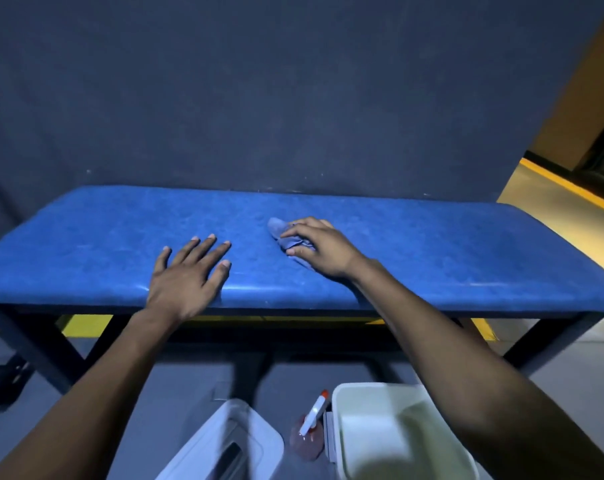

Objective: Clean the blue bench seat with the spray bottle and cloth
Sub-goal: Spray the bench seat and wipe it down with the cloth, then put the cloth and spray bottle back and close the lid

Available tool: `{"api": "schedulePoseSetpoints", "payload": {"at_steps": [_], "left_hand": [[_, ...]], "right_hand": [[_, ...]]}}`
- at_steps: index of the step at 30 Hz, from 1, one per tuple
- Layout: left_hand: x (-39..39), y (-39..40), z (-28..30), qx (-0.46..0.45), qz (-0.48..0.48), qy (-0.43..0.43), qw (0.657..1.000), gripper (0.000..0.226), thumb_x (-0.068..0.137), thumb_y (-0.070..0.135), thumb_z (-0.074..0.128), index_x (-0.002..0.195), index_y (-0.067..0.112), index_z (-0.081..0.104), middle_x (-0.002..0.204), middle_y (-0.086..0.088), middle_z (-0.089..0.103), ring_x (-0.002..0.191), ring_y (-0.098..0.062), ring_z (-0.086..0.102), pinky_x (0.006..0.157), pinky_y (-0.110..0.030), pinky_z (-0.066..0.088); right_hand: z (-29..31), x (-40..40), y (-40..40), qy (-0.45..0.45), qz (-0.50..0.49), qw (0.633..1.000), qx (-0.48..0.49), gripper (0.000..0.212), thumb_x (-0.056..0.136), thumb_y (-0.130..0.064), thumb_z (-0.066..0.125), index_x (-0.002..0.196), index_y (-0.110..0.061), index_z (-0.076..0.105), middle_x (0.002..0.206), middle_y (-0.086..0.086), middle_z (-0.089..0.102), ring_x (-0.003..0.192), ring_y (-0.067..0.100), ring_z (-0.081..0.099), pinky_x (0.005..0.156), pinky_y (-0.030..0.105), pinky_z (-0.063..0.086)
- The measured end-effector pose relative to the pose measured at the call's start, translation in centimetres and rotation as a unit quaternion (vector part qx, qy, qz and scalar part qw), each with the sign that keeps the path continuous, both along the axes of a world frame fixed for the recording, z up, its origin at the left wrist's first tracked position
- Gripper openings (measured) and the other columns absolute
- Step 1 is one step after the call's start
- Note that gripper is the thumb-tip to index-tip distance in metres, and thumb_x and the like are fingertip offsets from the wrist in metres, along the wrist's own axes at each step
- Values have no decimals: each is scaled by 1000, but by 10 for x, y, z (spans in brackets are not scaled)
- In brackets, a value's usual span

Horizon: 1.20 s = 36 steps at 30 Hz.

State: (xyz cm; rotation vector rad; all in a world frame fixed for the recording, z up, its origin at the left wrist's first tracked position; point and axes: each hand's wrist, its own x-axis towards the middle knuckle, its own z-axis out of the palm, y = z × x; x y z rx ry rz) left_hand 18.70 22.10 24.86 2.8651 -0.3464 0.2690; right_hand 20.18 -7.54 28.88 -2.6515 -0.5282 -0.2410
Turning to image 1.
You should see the person's left hand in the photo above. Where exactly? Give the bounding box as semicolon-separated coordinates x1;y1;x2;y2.
144;233;232;325

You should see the person's right hand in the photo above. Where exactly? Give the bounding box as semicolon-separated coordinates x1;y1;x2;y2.
280;217;371;282

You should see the blue cleaning cloth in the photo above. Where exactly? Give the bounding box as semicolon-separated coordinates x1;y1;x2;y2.
266;217;318;271

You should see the blue bench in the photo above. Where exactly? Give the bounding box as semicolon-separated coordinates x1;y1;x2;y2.
0;184;604;411

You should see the white plastic box lid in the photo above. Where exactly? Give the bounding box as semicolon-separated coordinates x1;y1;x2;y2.
154;398;285;480

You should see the pink spray bottle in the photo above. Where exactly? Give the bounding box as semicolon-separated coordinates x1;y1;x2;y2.
288;389;331;463

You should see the white plastic storage box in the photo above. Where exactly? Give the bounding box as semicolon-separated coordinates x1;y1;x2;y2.
324;382;481;480

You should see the person's left forearm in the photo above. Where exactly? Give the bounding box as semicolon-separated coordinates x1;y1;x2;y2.
0;307;180;480

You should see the person's right forearm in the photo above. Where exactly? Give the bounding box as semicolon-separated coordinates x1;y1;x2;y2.
351;258;604;480

